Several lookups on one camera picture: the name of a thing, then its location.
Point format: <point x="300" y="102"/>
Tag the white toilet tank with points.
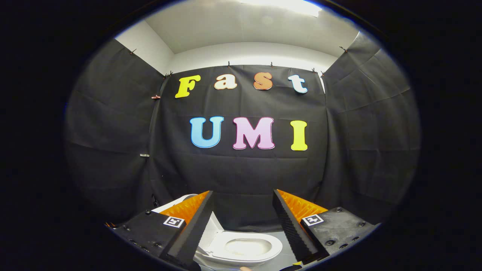
<point x="169" y="205"/>

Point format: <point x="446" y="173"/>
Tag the white toilet bowl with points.
<point x="271" y="250"/>

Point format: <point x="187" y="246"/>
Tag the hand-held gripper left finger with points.
<point x="194" y="227"/>

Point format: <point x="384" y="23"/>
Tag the ceiling light panel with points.
<point x="286" y="5"/>

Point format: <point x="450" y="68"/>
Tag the white toilet lid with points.
<point x="213" y="229"/>

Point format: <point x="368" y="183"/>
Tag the black backdrop cloth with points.
<point x="241" y="177"/>

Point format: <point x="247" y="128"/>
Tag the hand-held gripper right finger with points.
<point x="290" y="226"/>

